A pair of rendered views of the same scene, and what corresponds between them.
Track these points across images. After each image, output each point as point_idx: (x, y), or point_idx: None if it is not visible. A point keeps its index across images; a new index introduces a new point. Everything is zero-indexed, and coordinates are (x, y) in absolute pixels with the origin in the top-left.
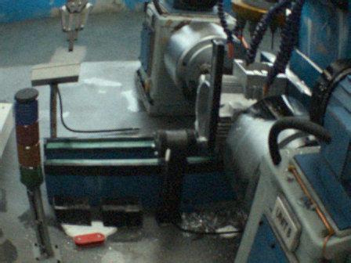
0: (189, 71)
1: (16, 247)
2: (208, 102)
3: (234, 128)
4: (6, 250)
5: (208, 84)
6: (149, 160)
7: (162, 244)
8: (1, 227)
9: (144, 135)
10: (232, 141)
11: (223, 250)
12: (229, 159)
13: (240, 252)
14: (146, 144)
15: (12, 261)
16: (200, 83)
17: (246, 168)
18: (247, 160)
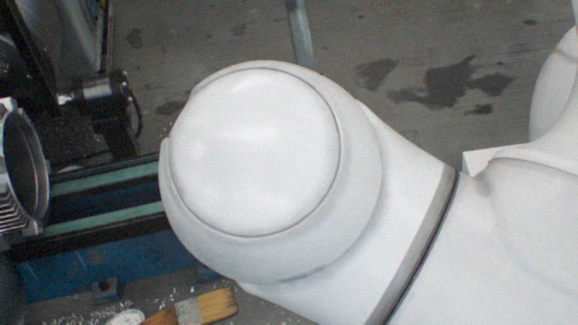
0: None
1: (358, 85)
2: (37, 55)
3: (29, 28)
4: (372, 77)
5: (3, 122)
6: (139, 173)
7: (159, 145)
8: (393, 106)
9: (133, 220)
10: (39, 33)
11: (89, 143)
12: (52, 45)
13: (85, 36)
14: (134, 211)
15: (358, 67)
16: (4, 168)
17: (47, 3)
18: (42, 2)
